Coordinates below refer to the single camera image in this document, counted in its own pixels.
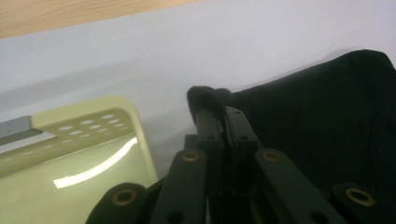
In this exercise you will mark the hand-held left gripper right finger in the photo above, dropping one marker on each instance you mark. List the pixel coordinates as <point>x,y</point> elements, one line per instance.
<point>241,137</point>

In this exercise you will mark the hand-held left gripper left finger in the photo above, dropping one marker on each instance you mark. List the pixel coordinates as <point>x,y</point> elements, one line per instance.
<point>211,133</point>

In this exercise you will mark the pale yellow plastic basket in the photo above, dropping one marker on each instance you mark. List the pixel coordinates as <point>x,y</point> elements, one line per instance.
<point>77,193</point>

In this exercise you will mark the white table sheet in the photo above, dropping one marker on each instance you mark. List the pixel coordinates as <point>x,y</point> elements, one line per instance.
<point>186,46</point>

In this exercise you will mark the black tank top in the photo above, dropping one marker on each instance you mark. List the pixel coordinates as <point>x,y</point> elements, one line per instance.
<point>311,118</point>

